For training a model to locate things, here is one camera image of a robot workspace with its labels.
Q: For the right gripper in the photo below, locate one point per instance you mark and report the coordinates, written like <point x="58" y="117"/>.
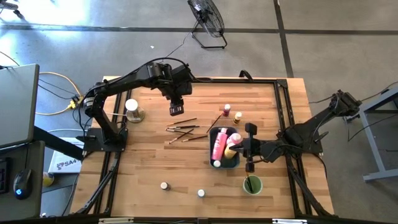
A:
<point x="255" y="147"/>

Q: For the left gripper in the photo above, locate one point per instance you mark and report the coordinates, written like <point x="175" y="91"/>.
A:
<point x="177" y="84"/>

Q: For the large yellow paint bottle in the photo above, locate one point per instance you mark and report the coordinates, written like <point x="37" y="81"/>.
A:
<point x="229" y="153"/>

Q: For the pink paint bottle white cap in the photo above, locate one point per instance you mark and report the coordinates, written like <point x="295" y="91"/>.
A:
<point x="219" y="146"/>
<point x="234" y="138"/>

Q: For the blue-grey plastic bin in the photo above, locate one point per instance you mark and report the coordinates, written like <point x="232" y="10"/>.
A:
<point x="231" y="164"/>

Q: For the teal paint bottle black label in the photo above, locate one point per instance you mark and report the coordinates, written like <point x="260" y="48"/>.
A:
<point x="217" y="163"/>

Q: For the small yellow paint bottle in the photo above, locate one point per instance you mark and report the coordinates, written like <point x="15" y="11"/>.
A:
<point x="237" y="117"/>

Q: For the thin black brush gold ferrule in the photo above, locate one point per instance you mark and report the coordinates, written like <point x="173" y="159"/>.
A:
<point x="214" y="124"/>

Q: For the black brush pale bristles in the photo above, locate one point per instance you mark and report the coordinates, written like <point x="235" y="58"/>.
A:
<point x="250" y="186"/>

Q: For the black brush long silver ferrule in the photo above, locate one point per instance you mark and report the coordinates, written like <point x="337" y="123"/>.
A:
<point x="174" y="130"/>

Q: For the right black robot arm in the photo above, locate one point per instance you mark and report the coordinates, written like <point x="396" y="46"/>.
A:
<point x="311" y="127"/>

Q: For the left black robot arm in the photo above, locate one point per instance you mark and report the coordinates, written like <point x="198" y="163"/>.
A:
<point x="124" y="81"/>

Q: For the small magenta paint bottle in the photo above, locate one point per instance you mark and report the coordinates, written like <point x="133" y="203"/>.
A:
<point x="227" y="109"/>

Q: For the light blue paint bottle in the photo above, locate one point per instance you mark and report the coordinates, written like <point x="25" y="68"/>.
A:
<point x="201" y="193"/>

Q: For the dark blue paint bottle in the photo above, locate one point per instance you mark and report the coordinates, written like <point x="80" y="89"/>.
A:
<point x="164" y="186"/>

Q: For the green cup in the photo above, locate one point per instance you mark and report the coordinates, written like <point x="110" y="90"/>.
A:
<point x="257" y="186"/>

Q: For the short black brush silver ferrule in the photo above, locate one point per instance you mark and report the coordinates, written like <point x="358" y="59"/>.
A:
<point x="178" y="128"/>

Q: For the brass lamp white round top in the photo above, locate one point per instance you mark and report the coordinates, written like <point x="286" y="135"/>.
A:
<point x="134" y="110"/>

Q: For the black floor fan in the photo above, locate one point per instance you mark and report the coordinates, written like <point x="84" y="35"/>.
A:
<point x="206" y="17"/>

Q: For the yellow power plug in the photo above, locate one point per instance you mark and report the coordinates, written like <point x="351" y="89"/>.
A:
<point x="76" y="101"/>

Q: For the white cardboard box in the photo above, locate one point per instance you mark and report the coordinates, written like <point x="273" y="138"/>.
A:
<point x="65" y="165"/>

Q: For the grey laptop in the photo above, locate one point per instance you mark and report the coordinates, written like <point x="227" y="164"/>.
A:
<point x="18" y="105"/>

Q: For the yellow ball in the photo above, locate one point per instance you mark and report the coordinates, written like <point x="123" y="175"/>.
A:
<point x="48" y="180"/>

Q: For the dark side desk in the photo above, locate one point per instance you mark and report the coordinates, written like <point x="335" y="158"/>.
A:
<point x="35" y="186"/>

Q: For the black computer mouse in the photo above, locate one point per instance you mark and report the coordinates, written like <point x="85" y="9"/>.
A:
<point x="22" y="183"/>

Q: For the black keyboard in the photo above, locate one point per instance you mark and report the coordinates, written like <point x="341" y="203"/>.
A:
<point x="3" y="177"/>

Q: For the silver metal bracket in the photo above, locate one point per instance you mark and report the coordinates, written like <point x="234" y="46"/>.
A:
<point x="115" y="221"/>
<point x="289" y="221"/>

